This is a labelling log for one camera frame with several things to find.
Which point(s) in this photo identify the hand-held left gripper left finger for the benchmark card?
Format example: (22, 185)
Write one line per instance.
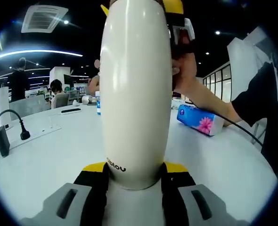
(59, 202)

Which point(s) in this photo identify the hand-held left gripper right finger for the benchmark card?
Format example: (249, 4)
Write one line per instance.
(212, 202)

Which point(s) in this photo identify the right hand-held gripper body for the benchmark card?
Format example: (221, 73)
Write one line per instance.
(182, 37)

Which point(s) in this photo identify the white water cup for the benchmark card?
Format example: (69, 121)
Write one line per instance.
(135, 99)

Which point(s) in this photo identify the person's right hand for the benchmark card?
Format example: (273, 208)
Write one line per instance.
(186, 70)

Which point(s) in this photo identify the white table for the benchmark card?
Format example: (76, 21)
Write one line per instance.
(47, 176)

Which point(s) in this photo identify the ceiling air conditioner vent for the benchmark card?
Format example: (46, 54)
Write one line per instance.
(44, 18)

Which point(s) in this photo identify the white pillar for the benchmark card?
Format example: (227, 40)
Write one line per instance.
(242, 63)

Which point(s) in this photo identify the white power strip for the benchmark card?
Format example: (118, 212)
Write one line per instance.
(43, 130)

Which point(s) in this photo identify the blue tissue pack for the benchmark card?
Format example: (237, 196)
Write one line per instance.
(193, 117)

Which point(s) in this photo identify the black power adapter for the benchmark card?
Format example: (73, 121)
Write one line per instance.
(1, 142)

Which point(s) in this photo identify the white mug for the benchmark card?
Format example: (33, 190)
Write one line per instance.
(86, 99)

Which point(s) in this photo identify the black phone on table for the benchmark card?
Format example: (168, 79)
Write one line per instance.
(70, 110)

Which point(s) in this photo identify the blue white bottle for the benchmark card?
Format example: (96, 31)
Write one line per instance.
(98, 106)

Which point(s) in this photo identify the grey office chair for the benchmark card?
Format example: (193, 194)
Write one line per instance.
(63, 100)

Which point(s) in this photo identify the grey desk partition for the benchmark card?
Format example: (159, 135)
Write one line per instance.
(29, 106)

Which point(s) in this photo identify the white cylindrical appliance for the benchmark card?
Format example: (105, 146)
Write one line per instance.
(3, 106)

